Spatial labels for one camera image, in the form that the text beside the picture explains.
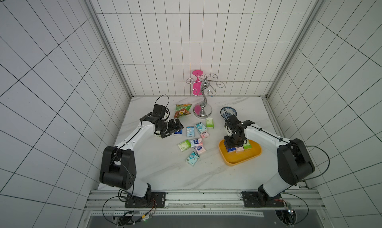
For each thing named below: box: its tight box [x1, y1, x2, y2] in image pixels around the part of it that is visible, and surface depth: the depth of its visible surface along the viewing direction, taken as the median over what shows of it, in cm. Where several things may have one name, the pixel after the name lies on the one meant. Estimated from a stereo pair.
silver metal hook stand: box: [186, 73, 225, 119], surface depth 100 cm
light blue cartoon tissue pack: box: [186, 126, 195, 138], surface depth 98 cm
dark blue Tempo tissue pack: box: [174, 129, 183, 135], surface depth 97 cm
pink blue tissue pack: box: [194, 145, 206, 155], surface depth 89 cm
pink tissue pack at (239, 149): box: [234, 145, 245, 153], surface depth 89 cm
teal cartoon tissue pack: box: [186, 150, 201, 167], surface depth 87 cm
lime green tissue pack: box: [177, 139, 192, 152], surface depth 91 cm
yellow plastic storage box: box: [218, 139, 263, 167], surface depth 85 cm
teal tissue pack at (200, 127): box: [194, 121, 208, 134], surface depth 97 cm
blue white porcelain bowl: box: [220, 106, 238, 119], surface depth 109 cm
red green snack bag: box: [173, 104, 192, 119], surface depth 106 cm
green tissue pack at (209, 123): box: [205, 118, 215, 129], surface depth 102 cm
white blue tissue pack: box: [190, 138, 203, 148], surface depth 89 cm
